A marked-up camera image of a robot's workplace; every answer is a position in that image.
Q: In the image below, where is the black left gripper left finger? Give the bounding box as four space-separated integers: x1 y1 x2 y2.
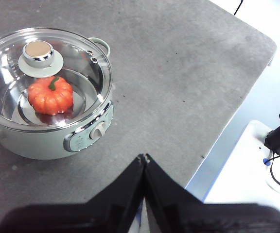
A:
0 155 147 233

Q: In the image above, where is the orange pumpkin with green stem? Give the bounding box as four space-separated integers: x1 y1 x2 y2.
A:
27 76 74 115

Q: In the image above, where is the glass lid with green knob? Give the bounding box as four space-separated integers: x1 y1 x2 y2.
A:
0 27 113 133

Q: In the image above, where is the black cable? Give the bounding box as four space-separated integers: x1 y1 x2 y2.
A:
233 0 244 16
263 150 280 191

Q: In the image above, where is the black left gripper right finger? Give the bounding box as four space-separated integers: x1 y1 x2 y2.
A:
143 153 280 233

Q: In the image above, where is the pale green electric cooking pot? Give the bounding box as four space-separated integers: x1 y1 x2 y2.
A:
0 27 114 160

